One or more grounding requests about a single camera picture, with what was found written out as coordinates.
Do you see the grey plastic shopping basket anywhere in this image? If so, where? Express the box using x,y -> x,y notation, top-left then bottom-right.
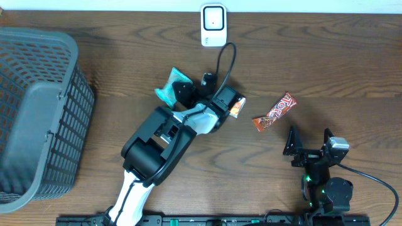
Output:
1,27 -> 95,213

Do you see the orange snack sachet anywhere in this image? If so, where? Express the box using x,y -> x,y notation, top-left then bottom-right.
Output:
229,97 -> 246,118

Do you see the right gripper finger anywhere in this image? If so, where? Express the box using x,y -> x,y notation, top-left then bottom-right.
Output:
283,126 -> 303,156
323,128 -> 334,147

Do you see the red chocolate bar wrapper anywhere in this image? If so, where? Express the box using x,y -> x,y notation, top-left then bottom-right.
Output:
253,92 -> 297,132

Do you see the teal snack packet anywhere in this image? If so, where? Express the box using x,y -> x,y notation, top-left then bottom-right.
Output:
155,67 -> 193,109

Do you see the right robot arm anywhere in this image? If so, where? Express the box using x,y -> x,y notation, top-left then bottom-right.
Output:
283,126 -> 353,214

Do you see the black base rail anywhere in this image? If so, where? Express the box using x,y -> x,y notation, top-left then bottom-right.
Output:
55,212 -> 371,226

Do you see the white barcode scanner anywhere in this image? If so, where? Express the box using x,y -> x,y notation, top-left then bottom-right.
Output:
200,4 -> 227,47

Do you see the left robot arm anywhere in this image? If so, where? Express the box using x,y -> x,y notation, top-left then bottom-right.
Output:
104,73 -> 241,225

